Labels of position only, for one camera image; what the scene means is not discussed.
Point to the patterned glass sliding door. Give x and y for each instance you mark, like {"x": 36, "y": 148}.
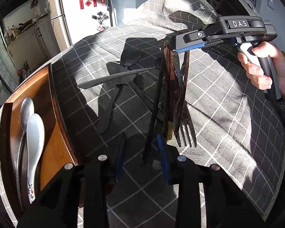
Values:
{"x": 0, "y": 59}

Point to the plastic bag of vegetables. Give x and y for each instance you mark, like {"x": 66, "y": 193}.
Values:
{"x": 24, "y": 68}

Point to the condiment bottle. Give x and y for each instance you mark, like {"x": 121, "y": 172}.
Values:
{"x": 14, "y": 31}

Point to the cream kitchen cabinet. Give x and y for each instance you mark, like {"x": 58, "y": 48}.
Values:
{"x": 30, "y": 40}

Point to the person's right hand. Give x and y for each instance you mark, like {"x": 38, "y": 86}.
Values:
{"x": 258, "y": 74}

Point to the silver refrigerator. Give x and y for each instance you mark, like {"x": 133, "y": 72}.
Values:
{"x": 85, "y": 30}

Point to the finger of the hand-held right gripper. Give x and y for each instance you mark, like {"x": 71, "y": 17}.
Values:
{"x": 180, "y": 41}
{"x": 190, "y": 47}

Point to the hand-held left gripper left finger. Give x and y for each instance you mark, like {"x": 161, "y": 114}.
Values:
{"x": 120, "y": 163}

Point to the metal spoon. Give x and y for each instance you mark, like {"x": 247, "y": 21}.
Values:
{"x": 27, "y": 109}

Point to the grey checked tablecloth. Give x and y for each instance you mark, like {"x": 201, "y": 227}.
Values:
{"x": 228, "y": 123}

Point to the wooden tray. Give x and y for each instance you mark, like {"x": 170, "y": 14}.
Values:
{"x": 54, "y": 135}

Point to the white wall switch plate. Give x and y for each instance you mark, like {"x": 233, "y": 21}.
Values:
{"x": 270, "y": 2}

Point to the wooden chopstick with light tip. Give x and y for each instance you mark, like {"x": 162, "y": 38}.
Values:
{"x": 168, "y": 123}

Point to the white ceramic spoon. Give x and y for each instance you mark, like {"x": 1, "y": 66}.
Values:
{"x": 35, "y": 133}

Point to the red diamond paper sticker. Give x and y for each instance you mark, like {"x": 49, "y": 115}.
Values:
{"x": 87, "y": 4}

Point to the black chopstick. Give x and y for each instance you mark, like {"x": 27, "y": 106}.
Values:
{"x": 154, "y": 109}

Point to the black wok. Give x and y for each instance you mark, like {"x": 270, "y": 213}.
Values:
{"x": 25, "y": 24}

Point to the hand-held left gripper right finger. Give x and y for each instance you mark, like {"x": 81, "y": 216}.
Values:
{"x": 163, "y": 163}

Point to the metal fork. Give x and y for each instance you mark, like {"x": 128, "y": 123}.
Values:
{"x": 184, "y": 129}

